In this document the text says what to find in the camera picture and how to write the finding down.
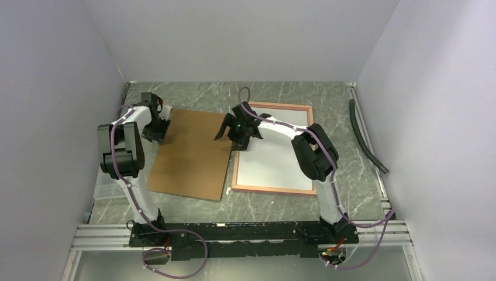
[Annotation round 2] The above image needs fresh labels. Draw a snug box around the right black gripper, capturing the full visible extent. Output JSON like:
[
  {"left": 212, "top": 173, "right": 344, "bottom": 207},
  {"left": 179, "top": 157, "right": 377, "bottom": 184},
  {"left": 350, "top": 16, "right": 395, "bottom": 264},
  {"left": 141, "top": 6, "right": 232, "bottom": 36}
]
[{"left": 213, "top": 113, "right": 249, "bottom": 151}]

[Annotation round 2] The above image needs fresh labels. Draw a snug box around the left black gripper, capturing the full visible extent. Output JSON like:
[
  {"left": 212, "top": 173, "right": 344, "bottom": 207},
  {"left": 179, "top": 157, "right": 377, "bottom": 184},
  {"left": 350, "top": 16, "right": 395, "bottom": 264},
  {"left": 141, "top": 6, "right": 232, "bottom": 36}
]
[{"left": 143, "top": 116, "right": 172, "bottom": 145}]

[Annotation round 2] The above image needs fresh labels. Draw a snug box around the brown backing board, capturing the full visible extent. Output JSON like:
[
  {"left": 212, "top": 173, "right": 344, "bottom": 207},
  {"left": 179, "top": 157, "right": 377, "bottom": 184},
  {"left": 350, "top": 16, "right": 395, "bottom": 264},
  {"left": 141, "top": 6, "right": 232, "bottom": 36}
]
[{"left": 147, "top": 109, "right": 232, "bottom": 201}]

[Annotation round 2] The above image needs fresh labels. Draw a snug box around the blue landscape photo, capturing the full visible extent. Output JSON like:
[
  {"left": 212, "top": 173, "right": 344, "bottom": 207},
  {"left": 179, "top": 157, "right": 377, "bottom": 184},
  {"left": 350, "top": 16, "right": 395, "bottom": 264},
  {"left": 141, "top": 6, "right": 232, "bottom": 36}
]
[{"left": 236, "top": 107, "right": 314, "bottom": 191}]

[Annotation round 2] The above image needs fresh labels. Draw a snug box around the pink wooden picture frame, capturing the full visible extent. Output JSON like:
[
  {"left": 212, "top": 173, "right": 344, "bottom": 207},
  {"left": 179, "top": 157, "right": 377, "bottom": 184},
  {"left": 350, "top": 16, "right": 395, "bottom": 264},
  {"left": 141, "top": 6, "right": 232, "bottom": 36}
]
[{"left": 232, "top": 101, "right": 318, "bottom": 197}]

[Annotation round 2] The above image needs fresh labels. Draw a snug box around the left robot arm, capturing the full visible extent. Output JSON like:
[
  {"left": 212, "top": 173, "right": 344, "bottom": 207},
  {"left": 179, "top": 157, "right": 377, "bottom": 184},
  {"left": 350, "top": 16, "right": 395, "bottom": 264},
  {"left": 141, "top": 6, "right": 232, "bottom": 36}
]
[{"left": 97, "top": 92, "right": 170, "bottom": 246}]

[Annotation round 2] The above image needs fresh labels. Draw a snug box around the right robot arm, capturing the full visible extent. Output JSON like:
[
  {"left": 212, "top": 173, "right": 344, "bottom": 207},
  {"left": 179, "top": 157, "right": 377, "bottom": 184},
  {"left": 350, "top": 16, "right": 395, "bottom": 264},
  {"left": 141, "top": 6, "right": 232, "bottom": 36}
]
[{"left": 214, "top": 101, "right": 357, "bottom": 243}]

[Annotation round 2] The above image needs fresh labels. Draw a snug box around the clear plastic screw box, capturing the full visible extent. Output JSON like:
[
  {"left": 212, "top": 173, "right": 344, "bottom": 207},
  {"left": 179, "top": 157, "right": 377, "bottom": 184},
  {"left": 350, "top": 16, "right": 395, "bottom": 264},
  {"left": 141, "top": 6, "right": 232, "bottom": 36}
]
[{"left": 93, "top": 170, "right": 126, "bottom": 200}]

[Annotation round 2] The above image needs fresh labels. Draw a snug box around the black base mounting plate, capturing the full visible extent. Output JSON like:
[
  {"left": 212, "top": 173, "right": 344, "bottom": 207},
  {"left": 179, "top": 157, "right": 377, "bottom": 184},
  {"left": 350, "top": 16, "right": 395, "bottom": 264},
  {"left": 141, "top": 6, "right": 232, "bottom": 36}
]
[{"left": 129, "top": 220, "right": 359, "bottom": 261}]

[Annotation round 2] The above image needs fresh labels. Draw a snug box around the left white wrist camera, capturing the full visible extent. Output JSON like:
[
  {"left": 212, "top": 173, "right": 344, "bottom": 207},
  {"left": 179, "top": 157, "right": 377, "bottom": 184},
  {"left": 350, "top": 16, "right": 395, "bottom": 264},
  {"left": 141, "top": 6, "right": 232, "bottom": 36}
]
[{"left": 157, "top": 98, "right": 173, "bottom": 121}]

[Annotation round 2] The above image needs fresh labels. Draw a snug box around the aluminium extrusion rail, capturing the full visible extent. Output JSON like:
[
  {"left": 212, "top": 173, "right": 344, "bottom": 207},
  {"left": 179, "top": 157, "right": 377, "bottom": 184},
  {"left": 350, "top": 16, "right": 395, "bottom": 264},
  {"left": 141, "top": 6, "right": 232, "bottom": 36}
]
[{"left": 71, "top": 220, "right": 413, "bottom": 251}]

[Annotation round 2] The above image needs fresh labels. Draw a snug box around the black hose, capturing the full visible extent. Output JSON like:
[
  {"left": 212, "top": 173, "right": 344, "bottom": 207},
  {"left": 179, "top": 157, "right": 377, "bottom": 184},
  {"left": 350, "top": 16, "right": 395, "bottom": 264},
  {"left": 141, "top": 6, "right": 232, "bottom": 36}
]
[{"left": 349, "top": 98, "right": 390, "bottom": 174}]

